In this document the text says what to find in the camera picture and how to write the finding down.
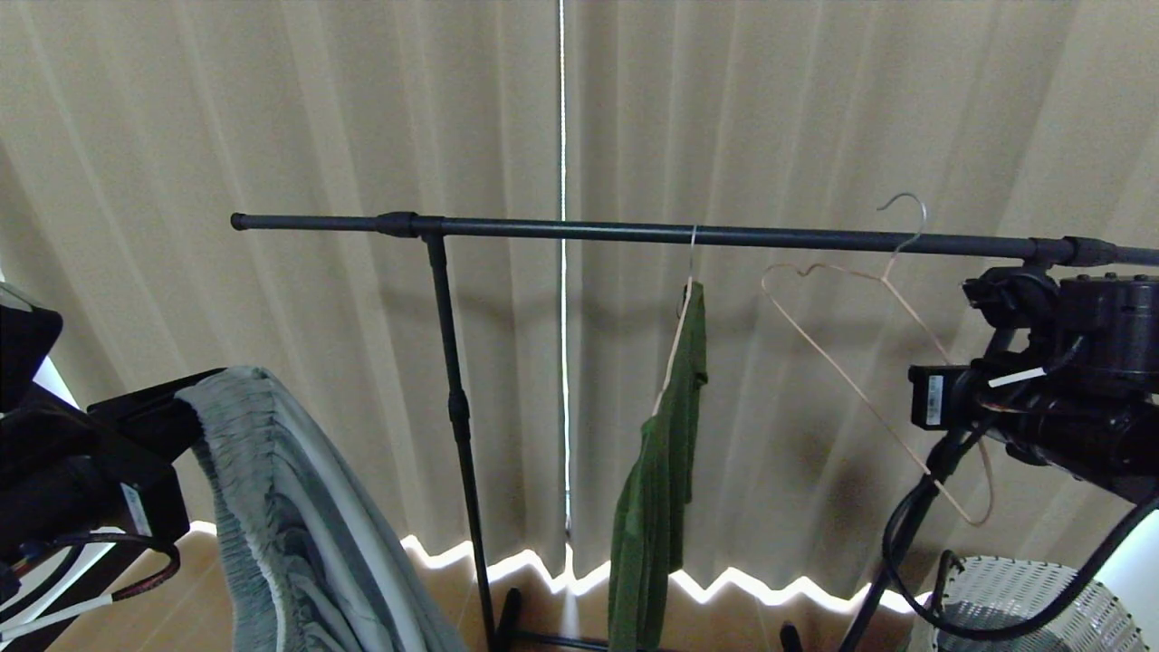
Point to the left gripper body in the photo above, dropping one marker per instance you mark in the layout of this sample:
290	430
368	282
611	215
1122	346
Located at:
63	480

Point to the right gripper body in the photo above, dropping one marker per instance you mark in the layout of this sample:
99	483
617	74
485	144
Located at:
1077	435

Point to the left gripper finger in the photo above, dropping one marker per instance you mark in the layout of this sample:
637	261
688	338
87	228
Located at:
145	417

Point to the pale grey shorts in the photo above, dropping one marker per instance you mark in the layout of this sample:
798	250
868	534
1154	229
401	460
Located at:
272	507

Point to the pink clothes hanger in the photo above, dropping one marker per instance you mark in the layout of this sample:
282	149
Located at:
673	349
860	398

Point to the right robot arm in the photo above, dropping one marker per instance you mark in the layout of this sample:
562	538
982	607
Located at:
1114	326

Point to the white laundry basket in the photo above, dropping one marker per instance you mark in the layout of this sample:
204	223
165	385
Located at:
1014	589

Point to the black clothes rack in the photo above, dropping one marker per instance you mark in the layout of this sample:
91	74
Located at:
634	234

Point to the beige curtain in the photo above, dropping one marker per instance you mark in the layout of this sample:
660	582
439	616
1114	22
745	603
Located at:
272	109

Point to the green long-sleeved shirt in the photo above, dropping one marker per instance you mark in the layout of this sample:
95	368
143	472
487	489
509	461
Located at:
656	507

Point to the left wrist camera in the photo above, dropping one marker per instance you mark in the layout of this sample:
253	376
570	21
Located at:
23	353

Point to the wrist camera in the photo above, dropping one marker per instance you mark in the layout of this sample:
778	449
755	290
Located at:
23	353
1010	294

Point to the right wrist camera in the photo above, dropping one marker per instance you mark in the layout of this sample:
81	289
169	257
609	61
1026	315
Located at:
1010	294

